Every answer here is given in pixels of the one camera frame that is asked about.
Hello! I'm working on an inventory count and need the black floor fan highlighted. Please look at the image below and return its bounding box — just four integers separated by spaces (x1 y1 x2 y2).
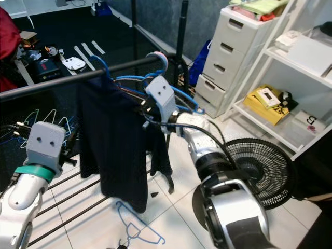
192 136 297 233

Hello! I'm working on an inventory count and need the grey hanger with pink hook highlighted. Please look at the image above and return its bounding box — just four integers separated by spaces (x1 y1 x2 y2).
145 50 170 74

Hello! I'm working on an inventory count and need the blue floor mop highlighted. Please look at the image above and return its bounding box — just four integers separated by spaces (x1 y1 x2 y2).
91 2 113 16

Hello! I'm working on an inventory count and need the white open shelving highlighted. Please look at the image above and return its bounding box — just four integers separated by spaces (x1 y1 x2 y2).
218 0 332 160

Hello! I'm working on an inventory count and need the yellow box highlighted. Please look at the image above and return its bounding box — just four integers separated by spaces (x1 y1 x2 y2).
242 84 295 127

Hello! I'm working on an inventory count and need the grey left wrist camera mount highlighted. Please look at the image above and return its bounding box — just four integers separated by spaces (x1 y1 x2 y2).
27 122 67 175

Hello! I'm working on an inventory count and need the black case with red label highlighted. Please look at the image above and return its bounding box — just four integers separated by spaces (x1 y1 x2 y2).
31 58 62 81

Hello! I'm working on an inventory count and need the white box with black print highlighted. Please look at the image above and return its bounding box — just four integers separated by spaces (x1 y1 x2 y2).
292 110 323 136

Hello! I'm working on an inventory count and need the white drawer unit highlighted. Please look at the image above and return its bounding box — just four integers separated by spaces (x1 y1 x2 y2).
193 4 274 112

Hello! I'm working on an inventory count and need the green folded cloth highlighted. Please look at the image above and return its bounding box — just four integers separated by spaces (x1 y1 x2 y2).
229 0 290 15

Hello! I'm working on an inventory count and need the black clothes rack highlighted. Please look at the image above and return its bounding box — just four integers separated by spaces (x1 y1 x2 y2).
0 0 192 247

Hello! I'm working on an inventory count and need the small black gadget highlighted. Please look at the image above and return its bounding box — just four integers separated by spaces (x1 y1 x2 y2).
279 91 296 114

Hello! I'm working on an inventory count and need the pink folded cloth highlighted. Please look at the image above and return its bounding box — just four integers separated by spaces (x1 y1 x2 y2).
233 6 278 22

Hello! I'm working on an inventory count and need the navy blue garment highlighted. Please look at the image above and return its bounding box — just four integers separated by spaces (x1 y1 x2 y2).
76 77 173 214

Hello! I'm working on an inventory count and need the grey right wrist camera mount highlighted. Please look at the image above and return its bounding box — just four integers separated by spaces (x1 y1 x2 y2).
145 76 177 122

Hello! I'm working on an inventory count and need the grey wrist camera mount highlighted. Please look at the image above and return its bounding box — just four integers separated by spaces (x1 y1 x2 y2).
145 76 177 122
27 122 67 175

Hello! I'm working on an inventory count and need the small cardboard box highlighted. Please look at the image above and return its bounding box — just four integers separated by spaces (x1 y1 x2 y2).
20 31 38 46

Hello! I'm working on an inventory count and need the white adapter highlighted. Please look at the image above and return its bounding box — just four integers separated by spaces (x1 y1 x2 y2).
274 30 302 51

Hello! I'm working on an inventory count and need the long white tape strip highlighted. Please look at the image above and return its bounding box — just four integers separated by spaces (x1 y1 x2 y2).
74 67 91 89

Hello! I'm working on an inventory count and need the blue bag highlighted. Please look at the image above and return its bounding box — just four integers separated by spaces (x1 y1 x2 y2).
189 39 212 86

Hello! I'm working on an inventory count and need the white rounded gadget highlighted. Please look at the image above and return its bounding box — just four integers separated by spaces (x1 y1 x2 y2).
62 56 87 72

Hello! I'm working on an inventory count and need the red blanket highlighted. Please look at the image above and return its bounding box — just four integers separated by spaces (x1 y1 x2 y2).
0 8 22 93

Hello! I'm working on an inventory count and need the pale green plastic hanger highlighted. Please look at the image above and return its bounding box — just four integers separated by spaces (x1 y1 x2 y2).
26 108 63 125

